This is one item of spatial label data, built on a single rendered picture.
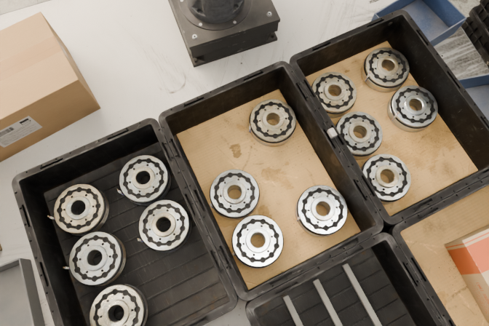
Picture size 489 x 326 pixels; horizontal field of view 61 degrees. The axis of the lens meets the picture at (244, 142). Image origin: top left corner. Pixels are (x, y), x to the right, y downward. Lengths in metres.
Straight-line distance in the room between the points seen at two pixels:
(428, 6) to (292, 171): 0.70
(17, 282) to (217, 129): 0.57
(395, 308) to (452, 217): 0.23
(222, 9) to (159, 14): 0.26
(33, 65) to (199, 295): 0.64
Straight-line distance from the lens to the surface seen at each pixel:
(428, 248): 0.95
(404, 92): 1.00
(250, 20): 1.11
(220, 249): 0.78
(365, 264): 0.90
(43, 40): 1.11
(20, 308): 1.11
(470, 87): 1.27
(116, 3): 1.32
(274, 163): 0.91
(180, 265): 0.88
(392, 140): 0.98
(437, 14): 1.36
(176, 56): 1.18
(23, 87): 1.06
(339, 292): 0.89
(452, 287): 0.96
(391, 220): 0.82
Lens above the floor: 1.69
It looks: 70 degrees down
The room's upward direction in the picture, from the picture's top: 1 degrees clockwise
